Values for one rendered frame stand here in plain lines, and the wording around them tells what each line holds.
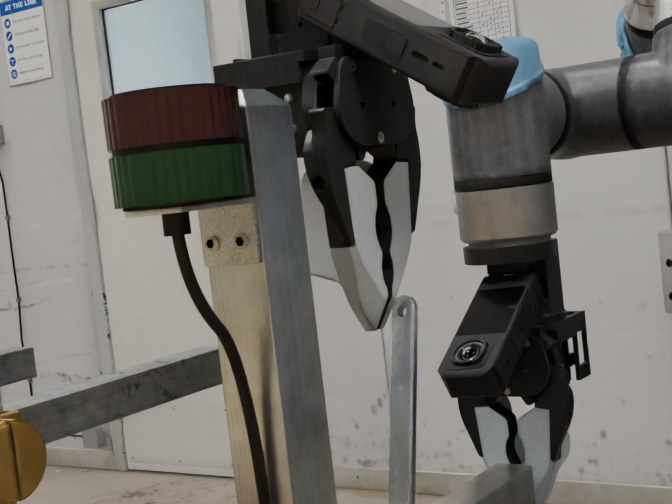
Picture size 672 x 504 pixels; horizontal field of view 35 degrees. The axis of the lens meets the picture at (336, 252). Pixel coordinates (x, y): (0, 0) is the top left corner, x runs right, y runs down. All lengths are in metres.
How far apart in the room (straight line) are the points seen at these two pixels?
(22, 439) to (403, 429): 0.24
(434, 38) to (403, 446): 0.21
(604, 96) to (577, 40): 2.39
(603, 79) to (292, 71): 0.37
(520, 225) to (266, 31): 0.29
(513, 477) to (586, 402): 2.56
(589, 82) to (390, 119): 0.33
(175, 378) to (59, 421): 0.12
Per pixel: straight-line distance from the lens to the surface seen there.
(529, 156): 0.81
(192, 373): 0.89
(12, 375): 1.09
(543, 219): 0.81
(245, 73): 0.58
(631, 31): 1.30
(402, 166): 0.59
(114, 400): 0.83
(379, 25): 0.54
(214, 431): 4.17
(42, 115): 4.57
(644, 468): 3.37
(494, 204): 0.80
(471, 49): 0.52
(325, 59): 0.55
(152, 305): 4.25
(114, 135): 0.47
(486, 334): 0.78
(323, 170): 0.54
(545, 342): 0.81
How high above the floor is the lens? 1.09
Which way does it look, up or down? 4 degrees down
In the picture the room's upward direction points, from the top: 7 degrees counter-clockwise
